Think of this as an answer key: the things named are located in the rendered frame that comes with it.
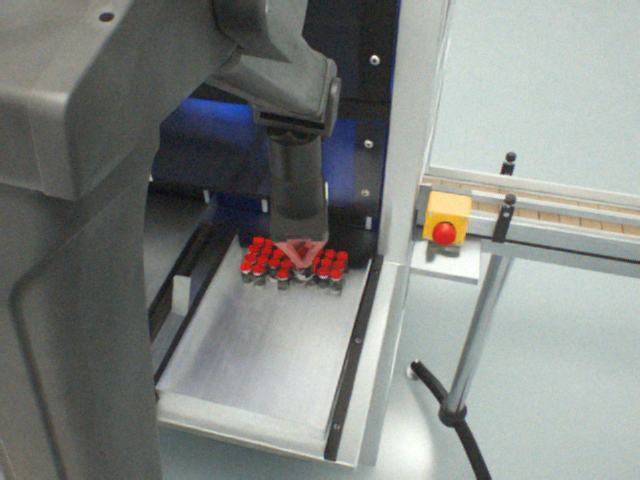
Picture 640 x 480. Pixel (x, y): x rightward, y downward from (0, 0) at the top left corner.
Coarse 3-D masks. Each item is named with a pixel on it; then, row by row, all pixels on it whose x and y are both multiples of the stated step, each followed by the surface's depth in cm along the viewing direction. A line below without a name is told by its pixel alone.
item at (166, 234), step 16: (160, 208) 118; (176, 208) 117; (192, 208) 117; (208, 208) 113; (144, 224) 114; (160, 224) 114; (176, 224) 114; (192, 224) 114; (144, 240) 111; (160, 240) 111; (176, 240) 111; (192, 240) 108; (144, 256) 108; (160, 256) 108; (176, 256) 108; (144, 272) 105; (160, 272) 105; (176, 272) 103; (160, 288) 98
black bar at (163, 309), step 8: (200, 232) 110; (208, 232) 110; (200, 240) 108; (208, 240) 110; (192, 248) 107; (200, 248) 107; (192, 256) 105; (184, 264) 104; (192, 264) 105; (184, 272) 102; (168, 288) 100; (168, 296) 98; (160, 304) 97; (168, 304) 97; (160, 312) 96; (168, 312) 98; (152, 320) 95; (160, 320) 95; (152, 328) 93; (152, 336) 93
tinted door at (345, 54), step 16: (320, 0) 76; (336, 0) 76; (352, 0) 75; (320, 16) 78; (336, 16) 77; (352, 16) 77; (304, 32) 80; (320, 32) 79; (336, 32) 79; (352, 32) 78; (320, 48) 81; (336, 48) 80; (352, 48) 80; (336, 64) 82; (352, 64) 82; (352, 80) 83; (352, 96) 85
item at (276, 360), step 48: (240, 288) 102; (192, 336) 94; (240, 336) 95; (288, 336) 95; (336, 336) 95; (192, 384) 88; (240, 384) 88; (288, 384) 88; (336, 384) 84; (288, 432) 83
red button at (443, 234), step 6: (438, 228) 94; (444, 228) 94; (450, 228) 94; (432, 234) 95; (438, 234) 94; (444, 234) 94; (450, 234) 94; (456, 234) 95; (438, 240) 95; (444, 240) 95; (450, 240) 94
